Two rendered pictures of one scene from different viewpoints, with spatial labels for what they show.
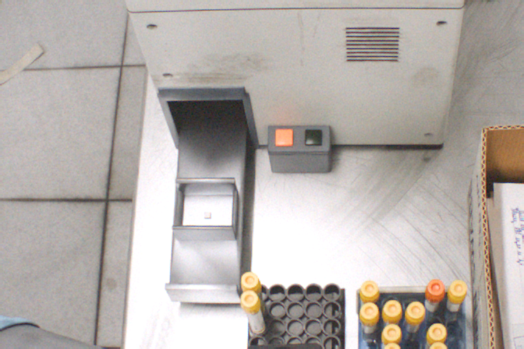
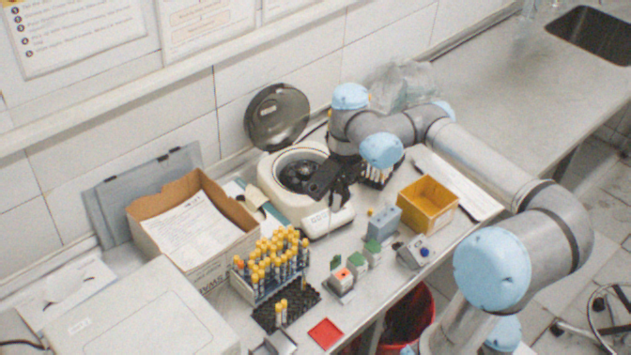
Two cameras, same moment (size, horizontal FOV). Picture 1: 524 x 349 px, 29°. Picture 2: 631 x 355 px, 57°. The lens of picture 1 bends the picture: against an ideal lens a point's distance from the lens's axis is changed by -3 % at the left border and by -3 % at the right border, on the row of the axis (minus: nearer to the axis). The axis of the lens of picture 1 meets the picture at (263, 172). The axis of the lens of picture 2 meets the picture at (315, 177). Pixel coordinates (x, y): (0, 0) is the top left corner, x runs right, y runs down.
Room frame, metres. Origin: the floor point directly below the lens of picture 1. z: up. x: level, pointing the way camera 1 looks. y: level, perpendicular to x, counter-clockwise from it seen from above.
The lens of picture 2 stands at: (0.91, 0.48, 2.20)
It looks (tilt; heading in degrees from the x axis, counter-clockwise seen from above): 45 degrees down; 211
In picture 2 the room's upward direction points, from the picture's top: 4 degrees clockwise
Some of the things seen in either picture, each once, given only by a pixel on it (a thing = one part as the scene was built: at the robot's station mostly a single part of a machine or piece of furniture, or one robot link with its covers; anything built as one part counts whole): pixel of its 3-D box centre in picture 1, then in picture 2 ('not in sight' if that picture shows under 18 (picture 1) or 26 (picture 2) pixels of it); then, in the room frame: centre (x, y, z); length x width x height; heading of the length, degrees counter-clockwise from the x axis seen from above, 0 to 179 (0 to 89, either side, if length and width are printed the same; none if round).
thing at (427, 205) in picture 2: not in sight; (425, 206); (-0.27, 0.15, 0.92); 0.13 x 0.13 x 0.10; 75
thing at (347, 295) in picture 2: not in sight; (340, 285); (0.10, 0.09, 0.89); 0.09 x 0.05 x 0.04; 77
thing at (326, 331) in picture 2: not in sight; (326, 333); (0.24, 0.13, 0.88); 0.07 x 0.07 x 0.01; 78
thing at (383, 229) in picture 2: not in sight; (382, 226); (-0.12, 0.09, 0.92); 0.10 x 0.07 x 0.10; 170
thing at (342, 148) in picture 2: not in sight; (344, 138); (0.05, 0.02, 1.35); 0.08 x 0.08 x 0.05
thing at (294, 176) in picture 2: not in sight; (304, 177); (-0.11, -0.18, 0.97); 0.15 x 0.15 x 0.07
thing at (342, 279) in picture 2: not in sight; (341, 280); (0.10, 0.09, 0.92); 0.05 x 0.04 x 0.06; 77
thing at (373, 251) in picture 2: not in sight; (372, 254); (-0.03, 0.11, 0.91); 0.05 x 0.04 x 0.07; 78
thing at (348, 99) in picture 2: not in sight; (349, 112); (0.06, 0.03, 1.43); 0.09 x 0.08 x 0.11; 63
